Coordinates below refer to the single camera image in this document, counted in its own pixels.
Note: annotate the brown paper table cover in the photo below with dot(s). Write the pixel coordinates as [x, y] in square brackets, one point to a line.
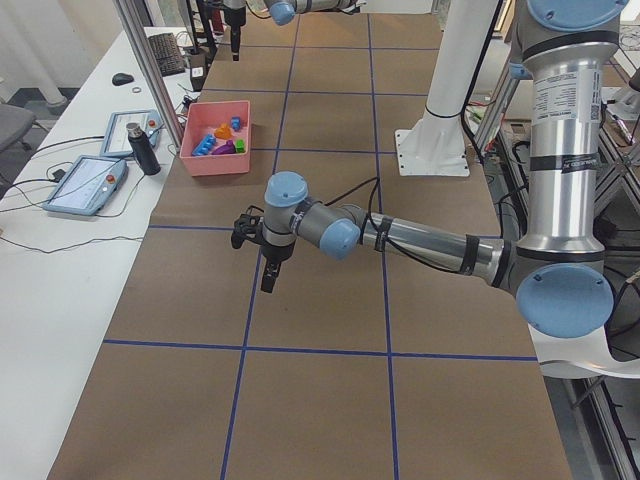
[373, 367]

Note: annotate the small blue toy block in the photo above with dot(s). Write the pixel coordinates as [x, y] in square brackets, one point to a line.
[236, 123]

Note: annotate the aluminium frame post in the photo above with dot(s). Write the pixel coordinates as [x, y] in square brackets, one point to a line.
[137, 37]

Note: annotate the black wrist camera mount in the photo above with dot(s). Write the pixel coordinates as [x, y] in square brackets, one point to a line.
[248, 227]

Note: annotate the white camera stand column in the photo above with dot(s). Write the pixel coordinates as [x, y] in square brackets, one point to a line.
[435, 145]

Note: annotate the orange toy block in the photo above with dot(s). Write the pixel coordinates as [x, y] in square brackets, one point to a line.
[223, 132]

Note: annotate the long blue toy block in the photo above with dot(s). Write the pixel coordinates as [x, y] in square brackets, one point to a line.
[205, 146]

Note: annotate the black computer mouse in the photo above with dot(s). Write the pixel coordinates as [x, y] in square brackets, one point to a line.
[121, 79]

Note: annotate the near blue teach pendant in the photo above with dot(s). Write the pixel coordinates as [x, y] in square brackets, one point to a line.
[87, 186]

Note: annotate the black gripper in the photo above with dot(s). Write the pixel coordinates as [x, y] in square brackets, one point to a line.
[275, 253]
[233, 25]

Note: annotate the green toy block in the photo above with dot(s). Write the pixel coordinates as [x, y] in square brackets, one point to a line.
[240, 146]

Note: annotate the pink plastic box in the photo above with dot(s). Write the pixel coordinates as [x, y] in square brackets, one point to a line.
[202, 119]

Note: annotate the black water bottle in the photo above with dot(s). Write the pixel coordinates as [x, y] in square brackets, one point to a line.
[142, 150]

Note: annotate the black keyboard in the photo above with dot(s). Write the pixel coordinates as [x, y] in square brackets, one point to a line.
[167, 54]

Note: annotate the white chair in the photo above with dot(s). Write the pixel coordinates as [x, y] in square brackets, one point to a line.
[580, 358]

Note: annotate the purple toy block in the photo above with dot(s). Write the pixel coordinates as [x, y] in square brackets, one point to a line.
[227, 148]

